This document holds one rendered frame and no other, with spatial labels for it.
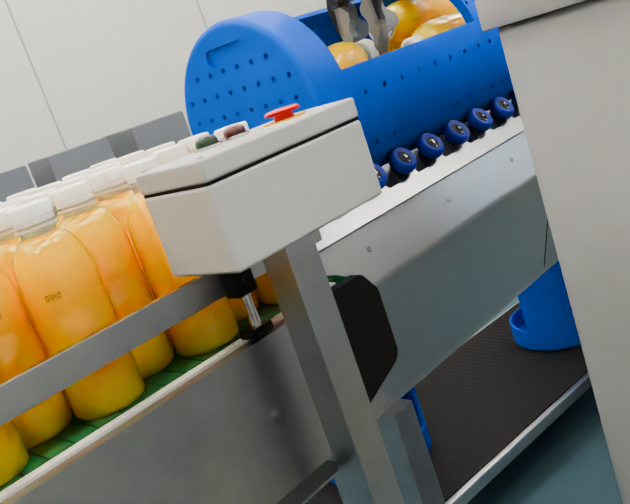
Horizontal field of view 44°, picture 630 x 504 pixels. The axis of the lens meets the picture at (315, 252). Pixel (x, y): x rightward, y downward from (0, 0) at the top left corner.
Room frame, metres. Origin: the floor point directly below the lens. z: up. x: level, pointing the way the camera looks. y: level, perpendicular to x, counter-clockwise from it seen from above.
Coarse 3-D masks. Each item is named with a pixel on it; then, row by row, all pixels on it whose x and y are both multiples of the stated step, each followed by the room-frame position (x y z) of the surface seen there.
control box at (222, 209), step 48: (240, 144) 0.65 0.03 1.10; (288, 144) 0.69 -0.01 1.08; (336, 144) 0.73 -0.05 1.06; (144, 192) 0.69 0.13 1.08; (192, 192) 0.64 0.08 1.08; (240, 192) 0.64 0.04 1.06; (288, 192) 0.67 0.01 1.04; (336, 192) 0.71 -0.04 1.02; (192, 240) 0.66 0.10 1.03; (240, 240) 0.63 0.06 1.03; (288, 240) 0.66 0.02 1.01
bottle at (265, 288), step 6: (264, 276) 0.85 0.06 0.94; (258, 282) 0.85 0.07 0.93; (264, 282) 0.85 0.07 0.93; (270, 282) 0.84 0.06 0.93; (258, 288) 0.86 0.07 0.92; (264, 288) 0.85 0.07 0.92; (270, 288) 0.84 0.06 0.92; (258, 294) 0.86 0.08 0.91; (264, 294) 0.85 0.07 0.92; (270, 294) 0.85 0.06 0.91; (264, 300) 0.85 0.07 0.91; (270, 300) 0.85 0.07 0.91; (276, 300) 0.84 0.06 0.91
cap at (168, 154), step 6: (180, 144) 0.85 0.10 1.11; (162, 150) 0.84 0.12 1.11; (168, 150) 0.84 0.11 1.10; (174, 150) 0.84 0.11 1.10; (180, 150) 0.85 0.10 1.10; (186, 150) 0.86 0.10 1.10; (162, 156) 0.84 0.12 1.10; (168, 156) 0.84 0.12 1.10; (174, 156) 0.84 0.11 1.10; (180, 156) 0.85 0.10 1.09; (162, 162) 0.84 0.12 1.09
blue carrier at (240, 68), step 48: (384, 0) 1.48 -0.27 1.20; (192, 48) 1.16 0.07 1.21; (240, 48) 1.09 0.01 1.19; (288, 48) 1.02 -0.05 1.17; (432, 48) 1.18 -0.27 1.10; (480, 48) 1.27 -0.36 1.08; (192, 96) 1.18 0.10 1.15; (240, 96) 1.11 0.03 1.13; (288, 96) 1.04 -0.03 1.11; (336, 96) 1.03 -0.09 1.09; (384, 96) 1.09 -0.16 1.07; (432, 96) 1.18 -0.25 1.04; (480, 96) 1.30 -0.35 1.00; (384, 144) 1.12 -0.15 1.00
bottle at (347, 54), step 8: (328, 48) 1.15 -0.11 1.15; (336, 48) 1.15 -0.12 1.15; (344, 48) 1.15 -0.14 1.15; (352, 48) 1.15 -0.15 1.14; (360, 48) 1.17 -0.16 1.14; (336, 56) 1.13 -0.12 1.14; (344, 56) 1.14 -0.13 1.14; (352, 56) 1.14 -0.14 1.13; (360, 56) 1.15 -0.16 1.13; (368, 56) 1.19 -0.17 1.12; (344, 64) 1.13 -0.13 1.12; (352, 64) 1.14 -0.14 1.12
